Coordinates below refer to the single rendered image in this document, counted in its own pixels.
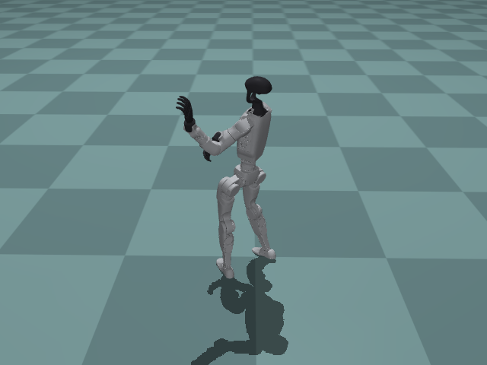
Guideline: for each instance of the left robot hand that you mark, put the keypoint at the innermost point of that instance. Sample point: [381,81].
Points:
[188,113]

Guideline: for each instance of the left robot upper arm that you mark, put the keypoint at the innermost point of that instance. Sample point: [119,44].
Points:
[240,129]

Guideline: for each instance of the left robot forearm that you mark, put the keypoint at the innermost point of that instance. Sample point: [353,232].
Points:
[205,142]

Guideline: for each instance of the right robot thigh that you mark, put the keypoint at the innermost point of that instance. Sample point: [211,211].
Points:
[250,194]

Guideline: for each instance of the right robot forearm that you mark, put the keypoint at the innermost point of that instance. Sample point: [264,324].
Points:
[223,133]

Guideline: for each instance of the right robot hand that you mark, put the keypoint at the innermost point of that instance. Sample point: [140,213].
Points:
[214,138]

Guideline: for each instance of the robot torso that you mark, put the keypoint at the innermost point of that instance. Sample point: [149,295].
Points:
[250,147]

